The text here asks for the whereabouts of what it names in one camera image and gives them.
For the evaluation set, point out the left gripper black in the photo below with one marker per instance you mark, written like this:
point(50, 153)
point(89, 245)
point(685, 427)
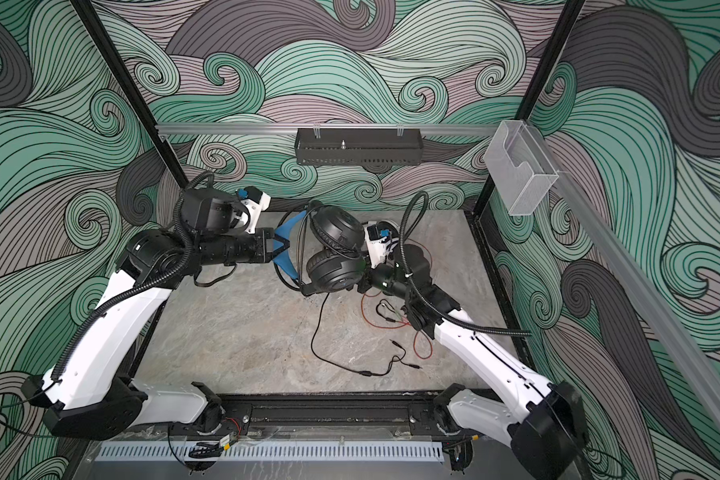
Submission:
point(263, 237)

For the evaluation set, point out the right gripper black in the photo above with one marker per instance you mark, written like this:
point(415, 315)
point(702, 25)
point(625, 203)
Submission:
point(371, 274)

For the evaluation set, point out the black blue headphones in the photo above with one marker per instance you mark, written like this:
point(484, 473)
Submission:
point(339, 265)

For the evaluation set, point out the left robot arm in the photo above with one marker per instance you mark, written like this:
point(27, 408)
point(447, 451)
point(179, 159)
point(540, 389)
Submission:
point(85, 395)

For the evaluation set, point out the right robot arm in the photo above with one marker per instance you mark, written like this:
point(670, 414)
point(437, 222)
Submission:
point(540, 421)

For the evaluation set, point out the black perforated metal tray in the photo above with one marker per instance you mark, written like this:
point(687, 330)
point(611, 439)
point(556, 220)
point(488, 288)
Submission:
point(376, 148)

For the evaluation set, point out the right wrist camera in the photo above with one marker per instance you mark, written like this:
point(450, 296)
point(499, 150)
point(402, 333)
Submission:
point(381, 237)

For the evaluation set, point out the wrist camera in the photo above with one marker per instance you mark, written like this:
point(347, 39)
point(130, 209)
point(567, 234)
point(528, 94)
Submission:
point(381, 237)
point(254, 202)

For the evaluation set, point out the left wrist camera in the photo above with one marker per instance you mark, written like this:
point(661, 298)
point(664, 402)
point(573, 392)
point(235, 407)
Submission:
point(254, 202)

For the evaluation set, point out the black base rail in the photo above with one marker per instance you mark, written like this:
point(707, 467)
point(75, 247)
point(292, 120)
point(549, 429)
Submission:
point(416, 412)

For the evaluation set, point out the clear plastic wall bin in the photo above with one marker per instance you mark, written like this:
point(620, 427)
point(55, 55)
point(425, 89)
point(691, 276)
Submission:
point(521, 165)

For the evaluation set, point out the white slotted cable duct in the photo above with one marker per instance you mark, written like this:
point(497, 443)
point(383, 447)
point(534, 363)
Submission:
point(278, 450)

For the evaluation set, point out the black frame post left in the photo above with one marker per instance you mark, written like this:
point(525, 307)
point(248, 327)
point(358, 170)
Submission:
point(150, 184)

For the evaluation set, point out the black frame post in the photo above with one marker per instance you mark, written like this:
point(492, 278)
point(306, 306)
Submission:
point(150, 184)
point(550, 56)

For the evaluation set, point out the black frame post right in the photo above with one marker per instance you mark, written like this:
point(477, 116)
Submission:
point(550, 56)

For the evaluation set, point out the aluminium rail right wall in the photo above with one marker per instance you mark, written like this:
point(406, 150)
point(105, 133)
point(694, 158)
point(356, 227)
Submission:
point(701, 375)

